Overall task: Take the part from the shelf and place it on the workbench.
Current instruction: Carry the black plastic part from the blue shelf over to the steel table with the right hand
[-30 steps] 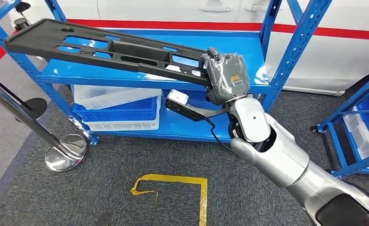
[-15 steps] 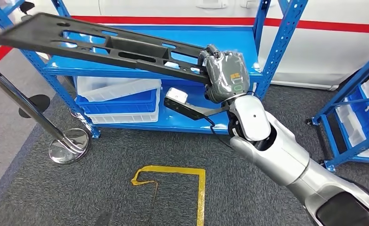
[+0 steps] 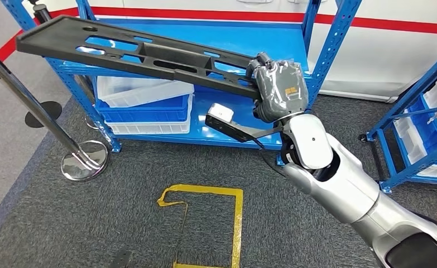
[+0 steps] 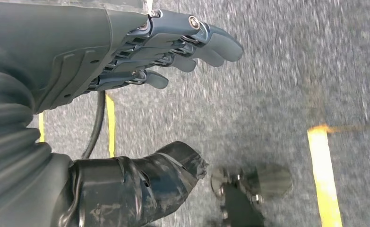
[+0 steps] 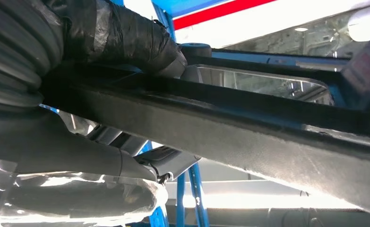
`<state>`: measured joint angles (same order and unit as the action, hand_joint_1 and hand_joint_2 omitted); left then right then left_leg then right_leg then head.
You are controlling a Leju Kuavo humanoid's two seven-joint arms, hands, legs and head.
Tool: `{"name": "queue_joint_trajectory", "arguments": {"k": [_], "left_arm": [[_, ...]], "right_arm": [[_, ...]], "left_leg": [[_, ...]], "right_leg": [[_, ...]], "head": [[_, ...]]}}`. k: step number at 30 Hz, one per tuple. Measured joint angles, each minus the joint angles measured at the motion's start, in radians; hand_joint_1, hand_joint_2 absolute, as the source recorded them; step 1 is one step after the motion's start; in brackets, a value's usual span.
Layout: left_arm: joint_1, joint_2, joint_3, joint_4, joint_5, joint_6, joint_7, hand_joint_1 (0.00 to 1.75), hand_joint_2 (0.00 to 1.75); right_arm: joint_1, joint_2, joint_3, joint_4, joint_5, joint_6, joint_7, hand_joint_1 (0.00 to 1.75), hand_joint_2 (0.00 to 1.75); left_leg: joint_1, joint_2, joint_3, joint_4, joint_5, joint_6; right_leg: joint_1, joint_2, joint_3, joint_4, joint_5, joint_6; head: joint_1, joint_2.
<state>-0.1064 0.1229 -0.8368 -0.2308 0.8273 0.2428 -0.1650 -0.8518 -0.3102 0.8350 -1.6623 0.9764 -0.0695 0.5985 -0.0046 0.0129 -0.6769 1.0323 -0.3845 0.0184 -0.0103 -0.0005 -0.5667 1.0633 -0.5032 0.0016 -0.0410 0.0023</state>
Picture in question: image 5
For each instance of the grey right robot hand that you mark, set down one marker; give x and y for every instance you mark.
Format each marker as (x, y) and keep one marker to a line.
(62, 150)

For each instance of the blue metal shelf rack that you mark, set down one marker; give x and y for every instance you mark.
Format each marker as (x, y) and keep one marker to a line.
(199, 200)

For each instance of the white car side mirror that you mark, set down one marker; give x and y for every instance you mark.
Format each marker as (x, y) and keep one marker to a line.
(363, 25)

